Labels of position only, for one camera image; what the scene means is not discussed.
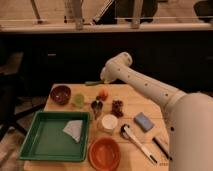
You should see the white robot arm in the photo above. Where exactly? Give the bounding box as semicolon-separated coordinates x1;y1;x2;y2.
100;52;213;171

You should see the white folded cloth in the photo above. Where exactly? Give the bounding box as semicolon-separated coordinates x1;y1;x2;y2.
63;120;83;143

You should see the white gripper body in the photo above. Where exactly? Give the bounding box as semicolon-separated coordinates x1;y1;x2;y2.
100;68;116;84

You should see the orange carrot toy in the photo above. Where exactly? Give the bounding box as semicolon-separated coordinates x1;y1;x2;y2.
98;89;109;101

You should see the green cup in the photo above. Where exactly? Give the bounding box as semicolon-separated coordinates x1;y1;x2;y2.
73;93;84;108

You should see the orange bowl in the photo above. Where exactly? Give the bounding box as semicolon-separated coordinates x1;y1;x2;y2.
88;137;121;171

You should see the black chair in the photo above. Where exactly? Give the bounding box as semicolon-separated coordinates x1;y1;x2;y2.
0;39;45;141

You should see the wooden brush block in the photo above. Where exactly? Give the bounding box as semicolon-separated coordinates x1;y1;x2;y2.
152;136;170;160

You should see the purple bowl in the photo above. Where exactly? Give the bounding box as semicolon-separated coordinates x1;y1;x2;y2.
50;85;71;105

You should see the white round container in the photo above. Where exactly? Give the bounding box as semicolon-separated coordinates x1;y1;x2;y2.
101;114;118;133

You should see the blue sponge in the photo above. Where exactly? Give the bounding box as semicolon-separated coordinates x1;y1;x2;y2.
134;113;154;132

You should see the dark red grapes toy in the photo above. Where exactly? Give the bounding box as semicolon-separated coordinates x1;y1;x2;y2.
111;100;123;117

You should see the green pepper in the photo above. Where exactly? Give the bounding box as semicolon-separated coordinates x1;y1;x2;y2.
85;80;104;86

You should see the white handled pizza cutter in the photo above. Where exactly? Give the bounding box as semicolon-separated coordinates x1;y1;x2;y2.
120;124;158;165

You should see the green plastic tray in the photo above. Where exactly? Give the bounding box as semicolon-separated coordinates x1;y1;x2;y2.
19;111;90;162

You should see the metal cup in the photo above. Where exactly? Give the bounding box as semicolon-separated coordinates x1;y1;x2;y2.
91;100;103;119

